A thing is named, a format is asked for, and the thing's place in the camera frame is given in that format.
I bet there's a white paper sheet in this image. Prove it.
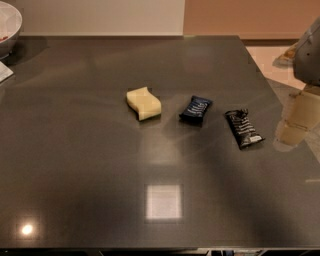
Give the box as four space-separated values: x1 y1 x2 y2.
0 61 14 82

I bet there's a yellow wavy sponge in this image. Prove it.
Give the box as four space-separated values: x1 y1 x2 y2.
126 87 161 121

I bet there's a white bowl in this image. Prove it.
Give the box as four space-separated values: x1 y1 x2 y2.
0 1 23 59

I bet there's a blue rxbar blueberry bar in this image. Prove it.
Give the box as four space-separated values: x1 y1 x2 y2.
179 95 213 124

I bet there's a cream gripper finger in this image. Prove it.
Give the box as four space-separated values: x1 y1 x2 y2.
282 85 320 131
275 121 308 146

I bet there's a black snack bar wrapper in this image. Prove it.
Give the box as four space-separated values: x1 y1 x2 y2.
224 109 264 150

